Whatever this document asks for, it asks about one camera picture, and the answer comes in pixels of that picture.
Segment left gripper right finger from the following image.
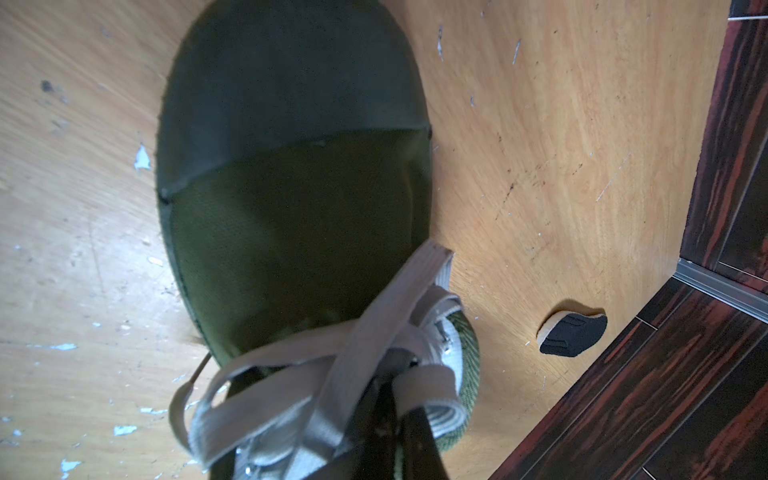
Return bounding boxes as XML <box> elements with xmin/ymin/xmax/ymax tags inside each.
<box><xmin>401</xmin><ymin>408</ymin><xmax>449</xmax><ymax>480</ymax></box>

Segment far black insole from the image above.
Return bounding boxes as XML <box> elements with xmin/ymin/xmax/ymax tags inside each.
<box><xmin>536</xmin><ymin>311</ymin><xmax>608</xmax><ymax>358</ymax></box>

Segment green shoe white laces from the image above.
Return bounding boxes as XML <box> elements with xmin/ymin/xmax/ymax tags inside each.
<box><xmin>156</xmin><ymin>1</ymin><xmax>480</xmax><ymax>479</ymax></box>

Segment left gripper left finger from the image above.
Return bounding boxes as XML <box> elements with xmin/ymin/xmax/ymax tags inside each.
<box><xmin>353</xmin><ymin>383</ymin><xmax>398</xmax><ymax>480</ymax></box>

